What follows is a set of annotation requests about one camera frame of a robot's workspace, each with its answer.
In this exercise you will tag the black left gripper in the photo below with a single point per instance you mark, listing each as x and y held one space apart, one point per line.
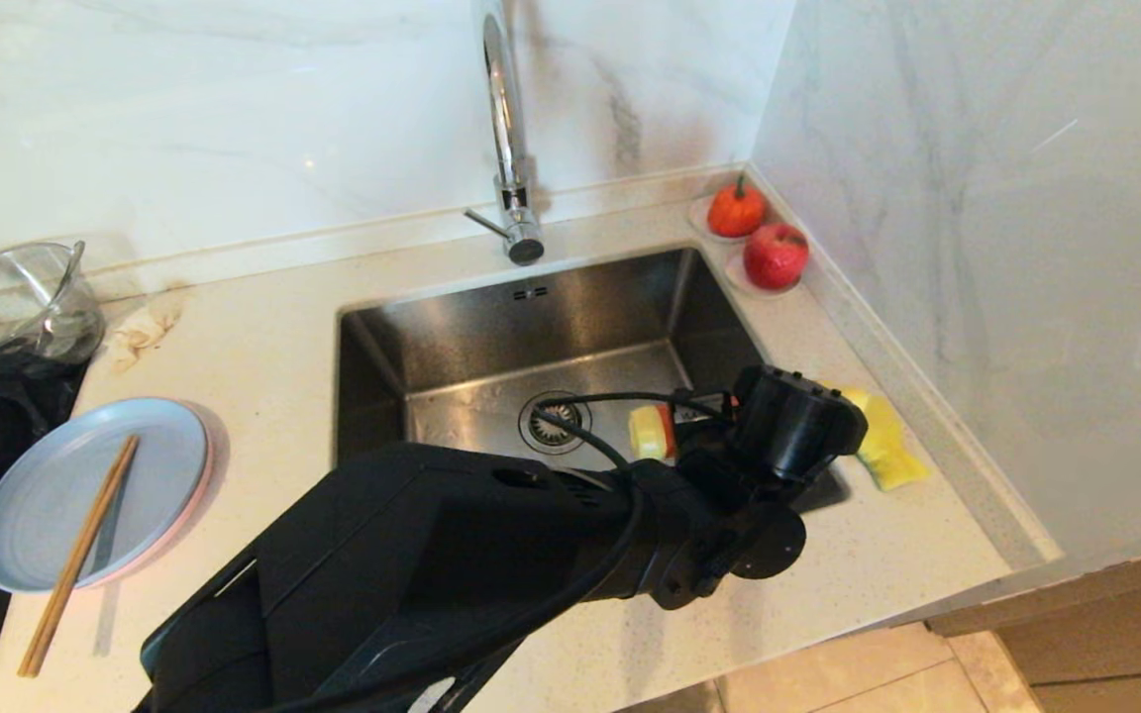
719 465

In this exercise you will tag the orange dish soap bottle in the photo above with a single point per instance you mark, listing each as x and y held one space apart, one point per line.
648 432

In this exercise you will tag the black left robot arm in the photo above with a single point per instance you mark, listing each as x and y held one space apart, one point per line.
412 574

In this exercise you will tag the yellow green sponge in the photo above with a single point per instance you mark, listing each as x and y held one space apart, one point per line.
892 451

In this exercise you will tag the stainless steel sink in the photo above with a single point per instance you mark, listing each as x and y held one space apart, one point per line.
452 337

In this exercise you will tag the metal drain strainer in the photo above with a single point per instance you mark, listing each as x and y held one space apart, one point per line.
543 424

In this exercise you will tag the small white dish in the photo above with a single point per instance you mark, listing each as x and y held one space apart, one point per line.
697 226
737 282

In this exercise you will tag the red toy apple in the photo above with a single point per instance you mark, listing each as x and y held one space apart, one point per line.
774 257

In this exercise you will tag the orange toy pumpkin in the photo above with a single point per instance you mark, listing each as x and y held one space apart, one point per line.
735 211

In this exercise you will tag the chrome faucet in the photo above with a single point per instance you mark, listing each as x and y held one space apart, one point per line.
509 129

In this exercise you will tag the wooden cabinet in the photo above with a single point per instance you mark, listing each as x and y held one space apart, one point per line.
1105 634

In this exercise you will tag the pink plate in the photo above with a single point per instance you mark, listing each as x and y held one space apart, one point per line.
189 520

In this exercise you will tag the crumpled beige rag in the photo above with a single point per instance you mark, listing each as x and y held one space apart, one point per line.
145 335

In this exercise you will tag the light blue plate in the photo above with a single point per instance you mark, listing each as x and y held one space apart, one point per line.
41 495

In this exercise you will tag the clear glass bowl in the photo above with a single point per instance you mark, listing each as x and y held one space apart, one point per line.
6 297

